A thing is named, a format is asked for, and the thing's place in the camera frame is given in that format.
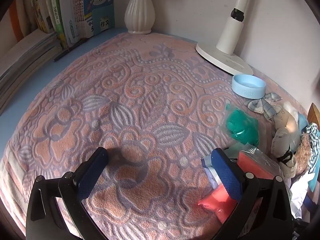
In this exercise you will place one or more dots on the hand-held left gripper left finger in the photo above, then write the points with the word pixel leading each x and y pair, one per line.
pixel 92 175

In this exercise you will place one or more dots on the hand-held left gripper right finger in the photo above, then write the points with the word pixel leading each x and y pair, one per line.
pixel 228 177

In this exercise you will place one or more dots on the grey white plastic packet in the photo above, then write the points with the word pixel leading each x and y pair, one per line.
pixel 211 172

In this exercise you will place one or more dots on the red packet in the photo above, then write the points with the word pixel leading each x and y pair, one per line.
pixel 217 205
pixel 255 165

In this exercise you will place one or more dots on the green item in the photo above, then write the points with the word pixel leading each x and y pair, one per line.
pixel 240 125

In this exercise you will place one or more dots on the white printed packet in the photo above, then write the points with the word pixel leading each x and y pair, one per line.
pixel 282 140

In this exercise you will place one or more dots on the white tissue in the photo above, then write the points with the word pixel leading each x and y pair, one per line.
pixel 298 195

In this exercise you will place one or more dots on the beige tissue packet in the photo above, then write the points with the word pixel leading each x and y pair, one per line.
pixel 285 122

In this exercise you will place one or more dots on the plaid fabric bow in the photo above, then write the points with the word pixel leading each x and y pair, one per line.
pixel 260 105

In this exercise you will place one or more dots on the brown plush toy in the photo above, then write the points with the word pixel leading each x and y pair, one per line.
pixel 303 150

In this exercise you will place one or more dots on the blue checked scrunchie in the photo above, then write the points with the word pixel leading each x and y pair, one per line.
pixel 313 142

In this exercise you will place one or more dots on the amber ribbed bowl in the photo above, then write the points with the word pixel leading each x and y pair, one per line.
pixel 315 115

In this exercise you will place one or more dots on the pink floral blanket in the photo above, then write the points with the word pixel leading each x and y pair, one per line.
pixel 150 92

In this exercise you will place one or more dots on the black pen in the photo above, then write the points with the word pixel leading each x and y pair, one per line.
pixel 70 50

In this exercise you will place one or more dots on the stack of flat books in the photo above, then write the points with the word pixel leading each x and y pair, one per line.
pixel 25 60

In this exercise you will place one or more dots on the white desk lamp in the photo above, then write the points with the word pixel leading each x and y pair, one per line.
pixel 230 35

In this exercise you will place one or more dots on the row of upright books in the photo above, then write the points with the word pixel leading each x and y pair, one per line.
pixel 75 10

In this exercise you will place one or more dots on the white ribbed vase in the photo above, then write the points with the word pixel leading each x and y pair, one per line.
pixel 138 12

